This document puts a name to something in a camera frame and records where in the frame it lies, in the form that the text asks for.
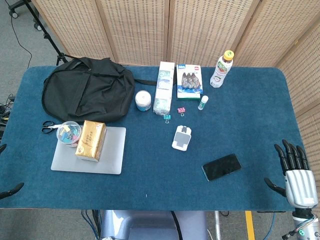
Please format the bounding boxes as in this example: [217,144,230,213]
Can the yellow cap drink bottle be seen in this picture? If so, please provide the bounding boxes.
[209,50,235,89]

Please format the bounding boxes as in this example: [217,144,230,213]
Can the white phone stand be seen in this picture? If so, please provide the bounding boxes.
[171,125,193,152]

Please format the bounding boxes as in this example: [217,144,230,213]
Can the floor cable bundle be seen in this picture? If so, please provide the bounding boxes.
[0,93,16,141]

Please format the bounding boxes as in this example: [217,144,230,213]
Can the blue cable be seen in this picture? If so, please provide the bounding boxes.
[81,210,101,240]

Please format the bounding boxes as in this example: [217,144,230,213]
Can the gold tissue pack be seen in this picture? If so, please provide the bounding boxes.
[74,119,107,163]

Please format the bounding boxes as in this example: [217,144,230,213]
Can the clear tub of clips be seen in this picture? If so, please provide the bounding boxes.
[56,120,83,149]

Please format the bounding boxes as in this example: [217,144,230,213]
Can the black backpack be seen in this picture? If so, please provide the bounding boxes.
[41,56,157,124]

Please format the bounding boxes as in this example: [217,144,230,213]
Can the blue white product box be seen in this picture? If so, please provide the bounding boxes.
[175,63,204,101]

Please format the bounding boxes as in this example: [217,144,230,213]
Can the round white blue jar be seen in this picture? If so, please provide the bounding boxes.
[135,90,153,112]

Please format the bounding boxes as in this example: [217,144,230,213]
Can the small white glue stick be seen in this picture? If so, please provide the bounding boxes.
[197,95,209,111]

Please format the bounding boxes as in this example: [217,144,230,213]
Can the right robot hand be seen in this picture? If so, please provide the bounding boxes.
[264,139,319,209]

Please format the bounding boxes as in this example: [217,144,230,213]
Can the black tripod stand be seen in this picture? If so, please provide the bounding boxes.
[22,0,76,67]

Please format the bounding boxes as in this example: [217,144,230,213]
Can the black floor cable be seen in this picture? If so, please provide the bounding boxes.
[9,13,33,70]

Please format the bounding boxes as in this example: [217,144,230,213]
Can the long white green box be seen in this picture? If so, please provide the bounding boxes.
[152,61,176,117]

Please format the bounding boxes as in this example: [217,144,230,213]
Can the black handled scissors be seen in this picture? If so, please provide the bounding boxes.
[41,120,62,134]

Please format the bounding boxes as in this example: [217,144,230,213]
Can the black smartphone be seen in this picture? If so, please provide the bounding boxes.
[201,153,243,182]

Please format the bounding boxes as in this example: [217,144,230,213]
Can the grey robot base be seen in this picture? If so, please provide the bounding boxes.
[99,209,209,240]

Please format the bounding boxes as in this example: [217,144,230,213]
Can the blue table mat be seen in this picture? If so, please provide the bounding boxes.
[0,65,316,212]

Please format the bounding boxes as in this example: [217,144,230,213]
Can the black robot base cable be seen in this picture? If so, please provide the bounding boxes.
[170,210,185,240]

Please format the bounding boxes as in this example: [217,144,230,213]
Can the silver laptop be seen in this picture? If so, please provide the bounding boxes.
[50,126,127,175]

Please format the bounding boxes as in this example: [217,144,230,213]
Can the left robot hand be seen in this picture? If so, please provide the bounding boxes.
[0,143,25,200]

